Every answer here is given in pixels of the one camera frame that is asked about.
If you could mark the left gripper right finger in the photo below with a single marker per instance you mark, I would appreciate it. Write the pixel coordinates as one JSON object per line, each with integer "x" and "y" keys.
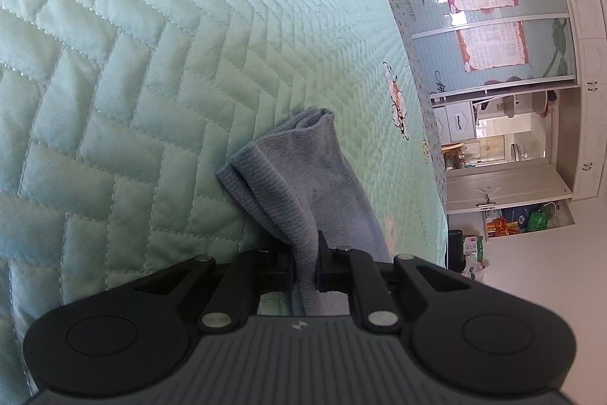
{"x": 356, "y": 274}

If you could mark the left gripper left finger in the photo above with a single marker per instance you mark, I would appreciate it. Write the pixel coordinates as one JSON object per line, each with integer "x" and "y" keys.
{"x": 251, "y": 275}

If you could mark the blue fleece pants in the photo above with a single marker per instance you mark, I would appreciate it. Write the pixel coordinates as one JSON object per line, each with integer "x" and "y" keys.
{"x": 296, "y": 183}

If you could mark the black chair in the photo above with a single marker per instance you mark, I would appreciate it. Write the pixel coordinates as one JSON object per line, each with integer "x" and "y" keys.
{"x": 455, "y": 255}

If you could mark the white drawer cabinet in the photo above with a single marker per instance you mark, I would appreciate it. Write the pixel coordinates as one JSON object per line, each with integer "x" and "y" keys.
{"x": 455, "y": 122}

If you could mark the room door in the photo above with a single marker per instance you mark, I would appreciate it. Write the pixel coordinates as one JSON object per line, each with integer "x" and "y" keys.
{"x": 504, "y": 186}

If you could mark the green quilted bee bedspread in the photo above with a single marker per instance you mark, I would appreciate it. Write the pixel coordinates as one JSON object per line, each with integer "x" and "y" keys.
{"x": 117, "y": 114}

